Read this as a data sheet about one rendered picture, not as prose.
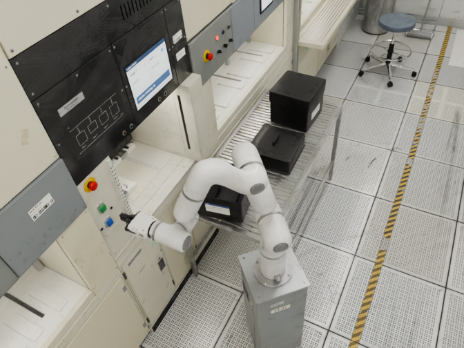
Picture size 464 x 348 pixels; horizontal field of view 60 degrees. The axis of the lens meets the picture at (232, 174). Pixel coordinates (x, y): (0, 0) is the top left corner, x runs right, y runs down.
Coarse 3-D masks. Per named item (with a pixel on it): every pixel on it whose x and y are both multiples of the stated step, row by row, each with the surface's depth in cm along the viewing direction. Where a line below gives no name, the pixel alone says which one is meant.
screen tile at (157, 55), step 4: (156, 52) 177; (160, 52) 180; (164, 52) 182; (152, 56) 175; (156, 56) 178; (160, 56) 180; (164, 56) 183; (148, 60) 174; (152, 60) 176; (156, 60) 179; (164, 60) 184; (152, 64) 177; (160, 64) 182; (164, 64) 185; (156, 68) 180; (160, 68) 183; (164, 68) 186; (152, 72) 178; (156, 72) 181; (160, 72) 184; (156, 76) 182
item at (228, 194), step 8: (216, 184) 238; (216, 192) 230; (224, 192) 233; (232, 192) 233; (208, 200) 212; (216, 200) 210; (224, 200) 207; (232, 200) 228; (240, 200) 228; (248, 200) 220; (200, 208) 219; (208, 208) 217; (216, 208) 214; (224, 208) 212; (232, 208) 210; (240, 208) 208; (248, 208) 224; (208, 216) 222; (216, 216) 220; (224, 216) 217; (232, 216) 215; (240, 216) 213
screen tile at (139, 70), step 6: (138, 66) 169; (132, 72) 166; (138, 72) 170; (144, 72) 174; (132, 78) 167; (144, 78) 175; (150, 78) 178; (132, 84) 169; (138, 84) 172; (144, 84) 176; (138, 90) 173
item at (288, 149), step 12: (264, 132) 254; (276, 132) 253; (288, 132) 252; (264, 144) 246; (276, 144) 245; (288, 144) 244; (300, 144) 246; (264, 156) 239; (276, 156) 238; (288, 156) 237; (276, 168) 242; (288, 168) 237
